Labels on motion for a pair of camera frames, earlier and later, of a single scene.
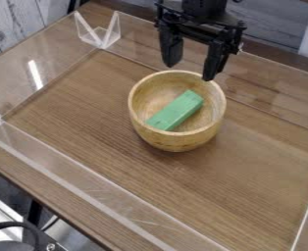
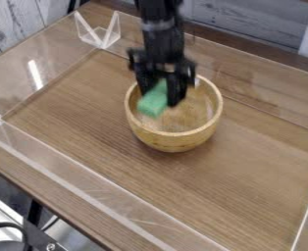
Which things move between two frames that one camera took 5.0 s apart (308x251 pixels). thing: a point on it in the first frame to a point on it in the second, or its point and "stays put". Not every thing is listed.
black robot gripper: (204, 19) to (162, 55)
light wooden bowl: (154, 91) stays put
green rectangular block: (176, 111) to (154, 101)
